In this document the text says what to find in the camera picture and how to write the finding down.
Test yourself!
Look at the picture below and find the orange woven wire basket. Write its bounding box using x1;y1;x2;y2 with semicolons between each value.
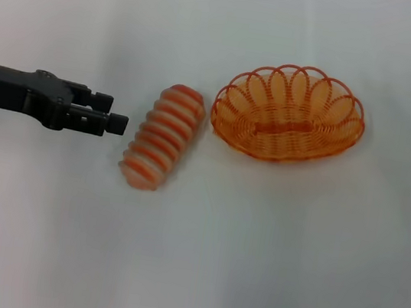
204;51;373;176

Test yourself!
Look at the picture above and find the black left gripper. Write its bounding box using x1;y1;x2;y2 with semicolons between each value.
0;62;135;141

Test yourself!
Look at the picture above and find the orange white striped bread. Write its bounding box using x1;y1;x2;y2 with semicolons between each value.
114;77;211;198

